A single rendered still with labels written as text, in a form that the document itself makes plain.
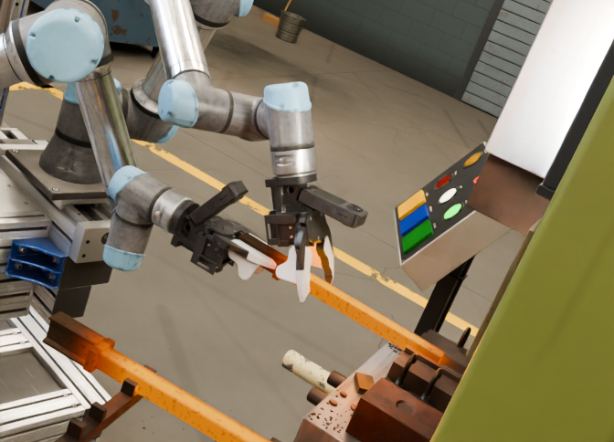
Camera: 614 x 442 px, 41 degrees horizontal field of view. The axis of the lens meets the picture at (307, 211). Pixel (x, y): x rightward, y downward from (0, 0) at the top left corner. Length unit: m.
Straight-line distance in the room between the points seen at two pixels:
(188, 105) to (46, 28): 0.26
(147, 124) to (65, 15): 0.59
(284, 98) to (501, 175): 0.38
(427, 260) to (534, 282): 0.98
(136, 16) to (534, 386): 5.61
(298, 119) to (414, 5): 8.43
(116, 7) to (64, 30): 4.69
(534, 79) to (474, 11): 8.41
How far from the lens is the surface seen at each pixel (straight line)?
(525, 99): 1.12
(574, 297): 0.77
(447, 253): 1.74
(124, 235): 1.57
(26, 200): 2.04
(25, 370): 2.36
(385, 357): 1.48
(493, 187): 1.19
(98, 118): 1.62
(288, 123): 1.35
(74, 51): 1.43
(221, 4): 1.72
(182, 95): 1.37
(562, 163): 0.97
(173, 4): 1.55
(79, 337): 1.21
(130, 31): 6.24
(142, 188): 1.53
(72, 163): 1.95
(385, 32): 9.87
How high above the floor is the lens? 1.60
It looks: 21 degrees down
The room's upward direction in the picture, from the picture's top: 21 degrees clockwise
